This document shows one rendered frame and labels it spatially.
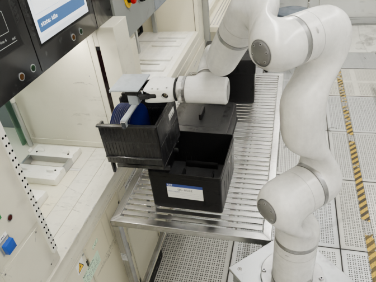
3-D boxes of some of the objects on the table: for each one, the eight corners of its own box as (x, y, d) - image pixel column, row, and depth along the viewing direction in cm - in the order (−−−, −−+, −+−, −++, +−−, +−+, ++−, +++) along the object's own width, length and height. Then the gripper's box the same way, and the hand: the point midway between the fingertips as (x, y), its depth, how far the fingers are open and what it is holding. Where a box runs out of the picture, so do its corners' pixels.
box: (254, 103, 202) (255, 60, 188) (202, 103, 208) (199, 60, 193) (256, 79, 225) (257, 39, 211) (209, 79, 231) (206, 40, 216)
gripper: (186, 67, 122) (134, 66, 127) (172, 90, 109) (114, 89, 114) (188, 88, 126) (137, 86, 131) (175, 112, 114) (119, 110, 118)
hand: (132, 88), depth 122 cm, fingers closed on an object, 3 cm apart
